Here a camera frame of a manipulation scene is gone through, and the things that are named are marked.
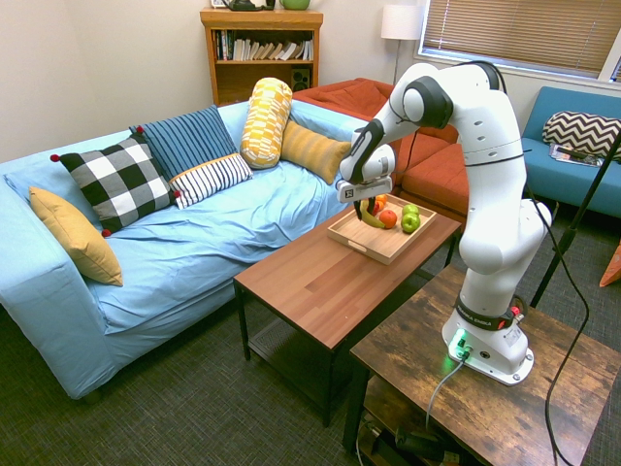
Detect wooden bookshelf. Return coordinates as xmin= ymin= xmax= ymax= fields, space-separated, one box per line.
xmin=199 ymin=7 xmax=325 ymax=108

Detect magazine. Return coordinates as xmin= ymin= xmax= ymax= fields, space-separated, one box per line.
xmin=548 ymin=143 xmax=606 ymax=169

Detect plain mustard pillow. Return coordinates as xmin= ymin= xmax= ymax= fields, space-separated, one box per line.
xmin=28 ymin=186 xmax=124 ymax=288

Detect black cable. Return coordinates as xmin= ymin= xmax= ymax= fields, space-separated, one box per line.
xmin=526 ymin=186 xmax=592 ymax=466

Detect rustic dark wood side table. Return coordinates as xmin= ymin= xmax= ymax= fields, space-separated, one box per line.
xmin=342 ymin=264 xmax=621 ymax=466

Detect red-brown wooden coffee table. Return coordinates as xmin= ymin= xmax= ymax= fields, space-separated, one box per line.
xmin=233 ymin=203 xmax=463 ymax=429

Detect yellow banana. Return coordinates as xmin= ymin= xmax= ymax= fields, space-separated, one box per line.
xmin=359 ymin=198 xmax=387 ymax=230

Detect black white checkered pillow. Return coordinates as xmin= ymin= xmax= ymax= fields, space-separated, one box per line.
xmin=49 ymin=132 xmax=182 ymax=239

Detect black power strip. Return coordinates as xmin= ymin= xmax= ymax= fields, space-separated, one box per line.
xmin=357 ymin=420 xmax=463 ymax=466

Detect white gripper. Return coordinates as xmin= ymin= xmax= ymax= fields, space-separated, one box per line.
xmin=335 ymin=175 xmax=395 ymax=223

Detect orange sofa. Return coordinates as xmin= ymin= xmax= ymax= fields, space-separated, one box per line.
xmin=291 ymin=77 xmax=470 ymax=225

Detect yellow patterned bolster pillow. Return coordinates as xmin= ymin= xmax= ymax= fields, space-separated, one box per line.
xmin=239 ymin=77 xmax=294 ymax=171

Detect black object on shelf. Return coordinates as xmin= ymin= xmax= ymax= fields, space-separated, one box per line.
xmin=226 ymin=0 xmax=278 ymax=13

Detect grey cable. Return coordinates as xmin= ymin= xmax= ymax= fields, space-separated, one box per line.
xmin=425 ymin=357 xmax=468 ymax=432

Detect wooden serving tray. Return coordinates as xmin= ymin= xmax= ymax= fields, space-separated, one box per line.
xmin=326 ymin=193 xmax=439 ymax=267

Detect wooden window blinds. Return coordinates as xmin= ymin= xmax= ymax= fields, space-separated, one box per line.
xmin=418 ymin=0 xmax=621 ymax=80

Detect light blue sofa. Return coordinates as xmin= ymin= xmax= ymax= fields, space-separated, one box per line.
xmin=0 ymin=99 xmax=385 ymax=401

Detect white navy striped pillow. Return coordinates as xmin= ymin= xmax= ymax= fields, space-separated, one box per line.
xmin=168 ymin=152 xmax=254 ymax=211

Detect blue striped pillow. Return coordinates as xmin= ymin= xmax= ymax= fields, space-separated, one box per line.
xmin=128 ymin=104 xmax=240 ymax=183

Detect white floor lamp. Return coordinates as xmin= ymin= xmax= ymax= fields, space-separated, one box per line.
xmin=379 ymin=4 xmax=424 ymax=87

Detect teal blue couch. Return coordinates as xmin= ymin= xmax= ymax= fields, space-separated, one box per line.
xmin=520 ymin=85 xmax=621 ymax=220

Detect black camera stand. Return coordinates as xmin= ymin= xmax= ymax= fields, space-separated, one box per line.
xmin=529 ymin=144 xmax=621 ymax=309

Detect orange cushion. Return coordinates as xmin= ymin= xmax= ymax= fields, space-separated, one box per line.
xmin=599 ymin=241 xmax=621 ymax=289

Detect black white chevron pillow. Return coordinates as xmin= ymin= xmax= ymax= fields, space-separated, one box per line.
xmin=541 ymin=110 xmax=621 ymax=162

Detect mustard striped lumbar pillow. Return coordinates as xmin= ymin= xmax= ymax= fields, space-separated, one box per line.
xmin=278 ymin=119 xmax=352 ymax=186

